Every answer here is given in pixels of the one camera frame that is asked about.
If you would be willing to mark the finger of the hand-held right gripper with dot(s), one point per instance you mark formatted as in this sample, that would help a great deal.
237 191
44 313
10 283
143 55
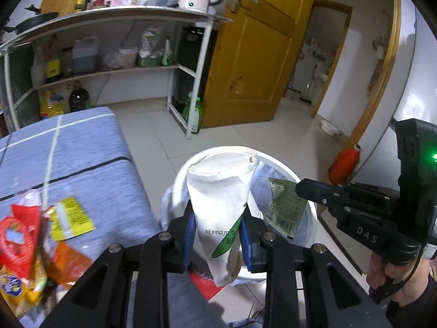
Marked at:
375 189
314 191

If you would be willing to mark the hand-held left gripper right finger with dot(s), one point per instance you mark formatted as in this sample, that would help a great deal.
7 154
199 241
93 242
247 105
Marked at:
246 246

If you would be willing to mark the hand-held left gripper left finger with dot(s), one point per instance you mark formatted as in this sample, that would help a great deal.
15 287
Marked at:
189 242

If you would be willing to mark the green snack wrapper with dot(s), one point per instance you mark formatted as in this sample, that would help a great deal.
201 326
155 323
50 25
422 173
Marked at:
283 208

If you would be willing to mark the white paper bag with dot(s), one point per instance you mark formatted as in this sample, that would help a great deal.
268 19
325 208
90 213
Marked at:
218 198

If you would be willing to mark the translucent plastic bin liner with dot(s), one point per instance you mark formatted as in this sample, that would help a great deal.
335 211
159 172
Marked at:
261 184

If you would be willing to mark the white round bin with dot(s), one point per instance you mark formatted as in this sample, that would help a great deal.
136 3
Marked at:
218 150

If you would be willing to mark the yellow printed wrapper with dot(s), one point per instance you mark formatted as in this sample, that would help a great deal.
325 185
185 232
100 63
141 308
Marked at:
71 218

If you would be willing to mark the orange foil wrapper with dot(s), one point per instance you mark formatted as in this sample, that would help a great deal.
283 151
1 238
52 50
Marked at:
68 263

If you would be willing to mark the red snack wrapper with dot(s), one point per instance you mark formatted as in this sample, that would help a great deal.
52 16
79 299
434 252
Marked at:
20 232

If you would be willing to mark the yellow snack packet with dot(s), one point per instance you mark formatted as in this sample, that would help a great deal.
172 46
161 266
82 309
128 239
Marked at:
17 287

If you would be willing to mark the person's right forearm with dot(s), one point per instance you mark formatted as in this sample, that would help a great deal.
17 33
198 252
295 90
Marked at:
416 311

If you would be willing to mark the person's right hand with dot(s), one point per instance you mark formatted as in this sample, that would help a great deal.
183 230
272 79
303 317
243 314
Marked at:
409 285

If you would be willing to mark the red thermos flask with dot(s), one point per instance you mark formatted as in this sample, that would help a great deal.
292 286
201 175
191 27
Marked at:
344 164

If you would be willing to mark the white basin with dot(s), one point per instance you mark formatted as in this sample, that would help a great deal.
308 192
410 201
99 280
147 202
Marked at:
330 128

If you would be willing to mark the green detergent bottle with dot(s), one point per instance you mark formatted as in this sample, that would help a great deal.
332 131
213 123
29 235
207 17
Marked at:
193 116

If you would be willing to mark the blue checked tablecloth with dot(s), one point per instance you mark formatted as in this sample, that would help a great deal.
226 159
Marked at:
85 150

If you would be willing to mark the wooden door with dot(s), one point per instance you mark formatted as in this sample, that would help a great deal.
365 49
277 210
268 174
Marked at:
252 58

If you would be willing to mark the dark oil jug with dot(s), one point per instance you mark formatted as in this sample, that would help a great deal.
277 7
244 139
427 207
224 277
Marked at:
80 99

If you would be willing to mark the white plastic tub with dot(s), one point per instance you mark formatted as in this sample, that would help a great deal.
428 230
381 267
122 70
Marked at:
128 58

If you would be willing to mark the yellow oil jug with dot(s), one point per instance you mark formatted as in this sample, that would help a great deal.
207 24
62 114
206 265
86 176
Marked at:
51 104

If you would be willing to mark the white and green food bag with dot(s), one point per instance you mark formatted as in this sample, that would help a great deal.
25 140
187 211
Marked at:
148 46

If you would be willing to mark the white jug with dark liquid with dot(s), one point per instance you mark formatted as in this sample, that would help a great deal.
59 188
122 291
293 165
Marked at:
85 56

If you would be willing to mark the small dark bottle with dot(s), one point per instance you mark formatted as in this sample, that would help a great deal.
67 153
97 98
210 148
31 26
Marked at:
67 63

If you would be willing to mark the yellow label sauce bottle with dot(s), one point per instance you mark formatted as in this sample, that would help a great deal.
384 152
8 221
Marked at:
53 65

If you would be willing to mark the clear plastic bottle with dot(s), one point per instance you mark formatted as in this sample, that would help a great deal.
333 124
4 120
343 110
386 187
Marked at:
38 71

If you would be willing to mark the white metal shelf rack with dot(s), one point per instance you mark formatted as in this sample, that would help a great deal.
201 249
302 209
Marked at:
119 12

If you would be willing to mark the pink chopstick holder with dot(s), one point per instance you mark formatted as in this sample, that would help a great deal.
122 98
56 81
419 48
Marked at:
124 0

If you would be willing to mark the red lid jar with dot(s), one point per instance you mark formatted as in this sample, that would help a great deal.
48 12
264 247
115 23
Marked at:
100 4

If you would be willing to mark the black frying pan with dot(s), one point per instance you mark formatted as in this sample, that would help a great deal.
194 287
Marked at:
34 20

